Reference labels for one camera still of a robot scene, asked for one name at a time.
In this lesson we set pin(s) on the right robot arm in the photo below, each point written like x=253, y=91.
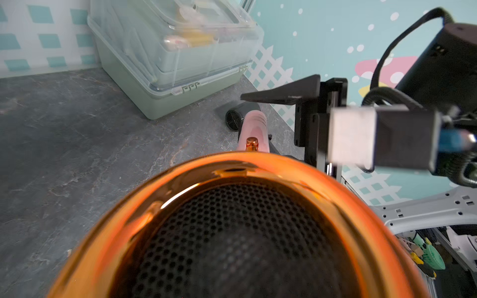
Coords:
x=442, y=79

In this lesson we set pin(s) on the green clear-lid storage box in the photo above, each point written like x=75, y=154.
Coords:
x=166, y=55

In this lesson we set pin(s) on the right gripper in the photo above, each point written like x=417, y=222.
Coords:
x=314, y=100

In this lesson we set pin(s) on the pink hair dryer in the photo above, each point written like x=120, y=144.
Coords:
x=240, y=224

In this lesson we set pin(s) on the black magenta hair dryer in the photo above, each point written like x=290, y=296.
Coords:
x=235, y=116

